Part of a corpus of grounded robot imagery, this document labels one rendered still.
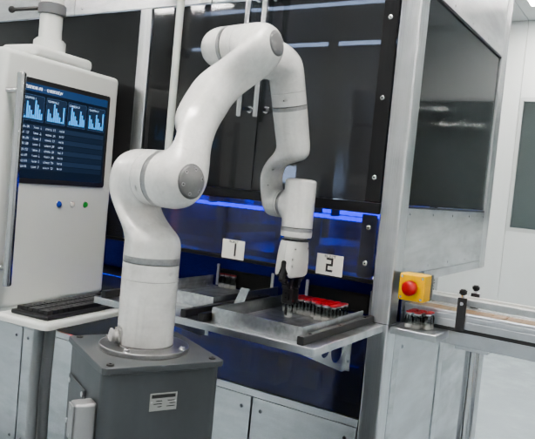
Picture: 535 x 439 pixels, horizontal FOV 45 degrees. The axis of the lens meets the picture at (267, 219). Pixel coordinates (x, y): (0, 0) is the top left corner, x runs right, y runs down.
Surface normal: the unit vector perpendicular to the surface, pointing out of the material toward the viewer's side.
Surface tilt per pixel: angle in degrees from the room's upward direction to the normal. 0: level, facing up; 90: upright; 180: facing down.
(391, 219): 90
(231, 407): 90
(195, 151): 59
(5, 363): 90
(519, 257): 90
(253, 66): 121
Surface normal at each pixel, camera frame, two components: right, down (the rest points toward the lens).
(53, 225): 0.89, 0.11
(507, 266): -0.53, 0.00
